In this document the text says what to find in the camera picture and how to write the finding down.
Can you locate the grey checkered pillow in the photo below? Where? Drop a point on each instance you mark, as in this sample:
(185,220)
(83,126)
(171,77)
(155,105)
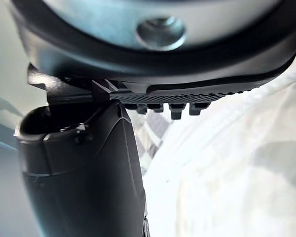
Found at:
(150,138)

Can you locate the white quilt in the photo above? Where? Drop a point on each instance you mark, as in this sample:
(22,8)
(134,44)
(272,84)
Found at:
(224,172)

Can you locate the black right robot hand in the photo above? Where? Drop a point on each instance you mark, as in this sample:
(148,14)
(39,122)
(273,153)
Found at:
(84,172)

